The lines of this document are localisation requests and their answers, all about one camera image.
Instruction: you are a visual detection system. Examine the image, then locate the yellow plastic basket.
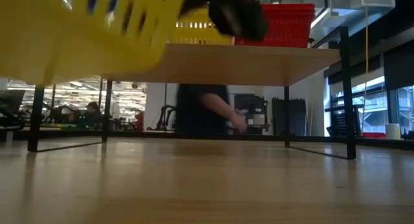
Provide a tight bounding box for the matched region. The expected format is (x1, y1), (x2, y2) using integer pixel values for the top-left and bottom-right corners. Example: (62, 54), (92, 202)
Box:
(180, 8), (214, 23)
(168, 16), (234, 45)
(0, 0), (188, 86)

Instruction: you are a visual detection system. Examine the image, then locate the silver ventilation duct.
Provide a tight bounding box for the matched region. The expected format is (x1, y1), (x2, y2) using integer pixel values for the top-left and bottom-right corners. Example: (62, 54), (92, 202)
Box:
(310, 0), (397, 40)

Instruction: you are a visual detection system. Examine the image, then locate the black machine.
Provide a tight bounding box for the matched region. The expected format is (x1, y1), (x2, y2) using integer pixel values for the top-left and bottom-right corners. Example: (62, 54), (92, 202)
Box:
(234, 93), (270, 135)

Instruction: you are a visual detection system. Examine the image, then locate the black aluminium table frame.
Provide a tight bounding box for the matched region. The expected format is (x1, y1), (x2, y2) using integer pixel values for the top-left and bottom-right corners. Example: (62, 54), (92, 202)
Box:
(0, 128), (414, 150)

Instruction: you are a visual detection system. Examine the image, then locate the black mesh crate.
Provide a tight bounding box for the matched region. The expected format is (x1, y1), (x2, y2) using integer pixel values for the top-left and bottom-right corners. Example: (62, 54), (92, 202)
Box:
(325, 104), (362, 138)

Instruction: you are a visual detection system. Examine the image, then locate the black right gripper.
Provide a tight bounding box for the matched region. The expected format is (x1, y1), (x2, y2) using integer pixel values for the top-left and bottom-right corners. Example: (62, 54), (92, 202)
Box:
(179, 0), (269, 43)

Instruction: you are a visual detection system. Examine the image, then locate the person's hand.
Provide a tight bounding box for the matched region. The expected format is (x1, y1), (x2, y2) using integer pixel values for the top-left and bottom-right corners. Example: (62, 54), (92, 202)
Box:
(228, 112), (249, 134)

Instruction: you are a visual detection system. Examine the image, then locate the black panel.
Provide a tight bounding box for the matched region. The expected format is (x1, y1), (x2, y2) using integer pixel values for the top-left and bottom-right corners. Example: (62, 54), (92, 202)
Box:
(271, 96), (307, 137)

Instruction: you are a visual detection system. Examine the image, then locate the red background object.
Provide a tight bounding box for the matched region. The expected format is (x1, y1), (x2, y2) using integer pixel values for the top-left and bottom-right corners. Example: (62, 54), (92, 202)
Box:
(135, 111), (146, 131)

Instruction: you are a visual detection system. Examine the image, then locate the wooden shelf with black legs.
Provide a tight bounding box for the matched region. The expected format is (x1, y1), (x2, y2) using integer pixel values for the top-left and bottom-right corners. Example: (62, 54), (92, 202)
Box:
(27, 25), (356, 160)

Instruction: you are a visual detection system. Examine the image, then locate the red flat object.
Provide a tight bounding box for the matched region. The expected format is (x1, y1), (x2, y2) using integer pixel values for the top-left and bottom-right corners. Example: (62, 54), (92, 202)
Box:
(362, 131), (386, 139)

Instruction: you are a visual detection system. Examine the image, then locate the white paper roll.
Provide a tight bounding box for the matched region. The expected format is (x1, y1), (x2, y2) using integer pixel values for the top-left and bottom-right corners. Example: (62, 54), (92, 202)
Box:
(384, 122), (402, 140)

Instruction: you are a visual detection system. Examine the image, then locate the thin yellow pole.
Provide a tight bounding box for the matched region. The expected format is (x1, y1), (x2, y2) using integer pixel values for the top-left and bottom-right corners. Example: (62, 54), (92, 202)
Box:
(309, 87), (314, 137)

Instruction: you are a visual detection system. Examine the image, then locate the yellow hanging cable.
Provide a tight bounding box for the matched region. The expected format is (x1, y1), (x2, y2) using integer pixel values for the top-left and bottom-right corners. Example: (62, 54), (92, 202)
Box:
(362, 0), (370, 124)

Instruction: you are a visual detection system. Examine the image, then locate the person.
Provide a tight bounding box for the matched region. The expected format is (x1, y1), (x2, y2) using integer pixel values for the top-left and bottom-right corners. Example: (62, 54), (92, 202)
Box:
(84, 101), (104, 128)
(176, 84), (250, 137)

